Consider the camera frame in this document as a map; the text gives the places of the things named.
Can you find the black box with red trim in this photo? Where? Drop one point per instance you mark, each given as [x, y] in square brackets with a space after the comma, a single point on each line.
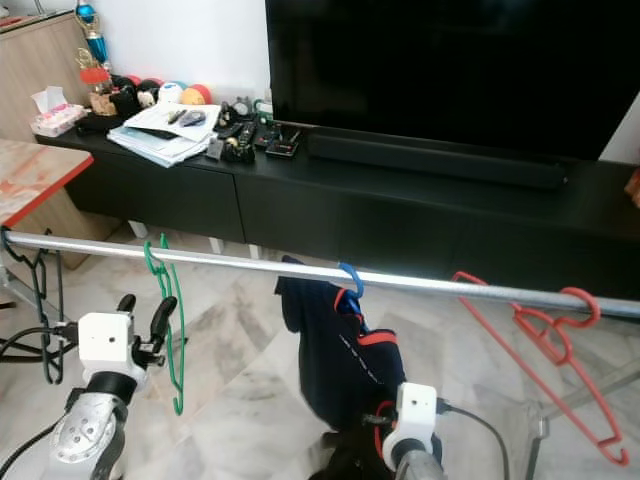
[283, 144]

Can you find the black soundbar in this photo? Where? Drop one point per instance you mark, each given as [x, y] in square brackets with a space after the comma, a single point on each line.
[435, 158]

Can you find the blue plastic hanger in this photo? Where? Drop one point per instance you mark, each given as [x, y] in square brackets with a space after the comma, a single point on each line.
[359, 283]

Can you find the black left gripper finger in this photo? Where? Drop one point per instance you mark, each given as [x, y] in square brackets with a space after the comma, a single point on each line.
[163, 320]
[125, 303]

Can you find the marble top folding table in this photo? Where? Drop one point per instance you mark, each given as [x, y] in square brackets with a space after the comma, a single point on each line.
[30, 180]

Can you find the green plastic hanger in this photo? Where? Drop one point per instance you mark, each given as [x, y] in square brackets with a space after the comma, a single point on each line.
[180, 385]

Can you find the red lidded jar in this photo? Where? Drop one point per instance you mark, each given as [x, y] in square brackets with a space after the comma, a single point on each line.
[105, 103]

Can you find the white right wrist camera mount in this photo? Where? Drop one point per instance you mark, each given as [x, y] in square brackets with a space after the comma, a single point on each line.
[415, 415]

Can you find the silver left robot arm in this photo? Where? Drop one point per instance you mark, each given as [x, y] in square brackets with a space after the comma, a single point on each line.
[90, 440]

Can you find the black TV cabinet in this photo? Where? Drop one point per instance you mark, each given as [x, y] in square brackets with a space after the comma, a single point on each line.
[340, 220]

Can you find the navy shirt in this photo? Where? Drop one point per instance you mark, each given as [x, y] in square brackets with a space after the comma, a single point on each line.
[335, 350]

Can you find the stack of white papers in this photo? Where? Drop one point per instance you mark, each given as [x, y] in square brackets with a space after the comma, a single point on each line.
[160, 143]

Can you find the green and white container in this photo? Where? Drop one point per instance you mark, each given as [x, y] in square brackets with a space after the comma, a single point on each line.
[263, 110]

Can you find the black plush ball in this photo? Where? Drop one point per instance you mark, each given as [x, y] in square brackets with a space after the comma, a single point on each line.
[147, 96]

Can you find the white and blue ball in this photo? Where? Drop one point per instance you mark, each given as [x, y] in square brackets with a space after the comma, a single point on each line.
[171, 93]

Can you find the white tissue pack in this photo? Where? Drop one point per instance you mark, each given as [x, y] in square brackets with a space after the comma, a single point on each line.
[57, 123]

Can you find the black television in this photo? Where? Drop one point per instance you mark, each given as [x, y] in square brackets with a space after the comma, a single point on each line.
[440, 70]

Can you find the orange plush ball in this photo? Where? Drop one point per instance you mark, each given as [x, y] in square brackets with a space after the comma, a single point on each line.
[198, 95]

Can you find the silver metal clothes rack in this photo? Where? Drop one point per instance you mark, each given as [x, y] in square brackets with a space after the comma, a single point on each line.
[260, 267]

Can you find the blue trophy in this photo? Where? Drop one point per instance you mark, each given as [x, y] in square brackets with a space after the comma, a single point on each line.
[85, 12]

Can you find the gold trophy cup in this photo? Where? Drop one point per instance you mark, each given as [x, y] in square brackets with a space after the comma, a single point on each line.
[90, 60]

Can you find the red plastic hanger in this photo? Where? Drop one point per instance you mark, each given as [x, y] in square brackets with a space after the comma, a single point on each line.
[550, 335]

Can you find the light wooden cabinet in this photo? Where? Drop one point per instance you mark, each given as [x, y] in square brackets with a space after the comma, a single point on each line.
[30, 80]

